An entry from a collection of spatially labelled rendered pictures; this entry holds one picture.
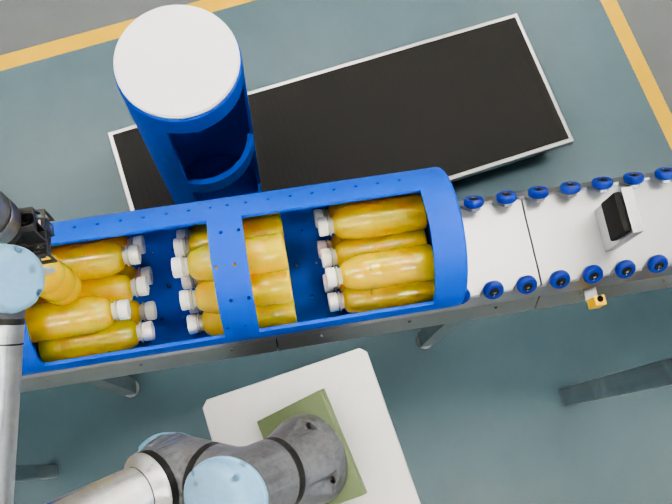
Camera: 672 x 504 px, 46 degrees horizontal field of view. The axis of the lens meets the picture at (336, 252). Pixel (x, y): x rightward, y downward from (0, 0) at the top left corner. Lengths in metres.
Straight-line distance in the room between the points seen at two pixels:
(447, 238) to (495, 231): 0.36
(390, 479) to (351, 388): 0.18
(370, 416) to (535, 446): 1.32
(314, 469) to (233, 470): 0.15
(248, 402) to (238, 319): 0.15
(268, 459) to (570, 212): 0.97
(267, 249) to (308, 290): 0.25
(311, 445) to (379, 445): 0.22
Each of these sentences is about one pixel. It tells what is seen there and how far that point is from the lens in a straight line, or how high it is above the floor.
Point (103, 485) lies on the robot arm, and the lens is 1.24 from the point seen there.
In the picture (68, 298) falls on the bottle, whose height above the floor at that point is 1.18.
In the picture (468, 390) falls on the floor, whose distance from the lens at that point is 2.68.
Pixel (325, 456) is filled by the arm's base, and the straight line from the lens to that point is 1.29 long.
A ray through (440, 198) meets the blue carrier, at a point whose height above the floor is 1.23.
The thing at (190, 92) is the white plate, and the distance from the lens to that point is 1.77.
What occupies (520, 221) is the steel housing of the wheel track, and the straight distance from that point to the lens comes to 1.83.
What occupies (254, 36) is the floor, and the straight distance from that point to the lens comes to 3.02.
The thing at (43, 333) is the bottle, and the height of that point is 1.14.
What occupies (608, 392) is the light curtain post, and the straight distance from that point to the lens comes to 2.37.
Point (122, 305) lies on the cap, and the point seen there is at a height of 1.13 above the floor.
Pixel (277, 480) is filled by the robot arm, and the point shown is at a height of 1.38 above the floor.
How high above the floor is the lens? 2.61
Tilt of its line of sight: 75 degrees down
